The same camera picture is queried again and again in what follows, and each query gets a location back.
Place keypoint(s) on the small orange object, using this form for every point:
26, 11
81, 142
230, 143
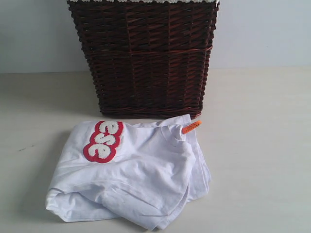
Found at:
191, 127

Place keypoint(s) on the dark brown wicker basket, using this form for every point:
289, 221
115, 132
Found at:
147, 60

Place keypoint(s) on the white t-shirt with red lettering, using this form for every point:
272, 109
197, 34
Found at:
145, 173

